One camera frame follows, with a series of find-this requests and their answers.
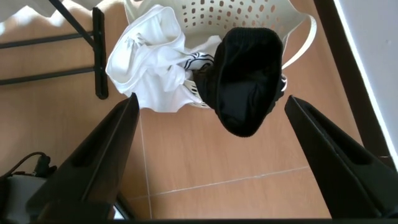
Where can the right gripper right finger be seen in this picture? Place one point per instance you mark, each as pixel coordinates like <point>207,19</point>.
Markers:
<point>348,174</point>

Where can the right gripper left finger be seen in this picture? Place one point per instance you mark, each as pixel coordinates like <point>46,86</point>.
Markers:
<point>93,161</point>

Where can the black garment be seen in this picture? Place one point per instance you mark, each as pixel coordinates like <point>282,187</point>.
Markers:
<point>245,87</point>

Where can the white garment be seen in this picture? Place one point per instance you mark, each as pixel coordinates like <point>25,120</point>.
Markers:
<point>149,62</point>

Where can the white laundry basket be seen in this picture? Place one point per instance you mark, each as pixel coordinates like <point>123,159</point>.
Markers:
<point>205,35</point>

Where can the black clothes rack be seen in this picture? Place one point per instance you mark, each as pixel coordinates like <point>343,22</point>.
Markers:
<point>100,62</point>

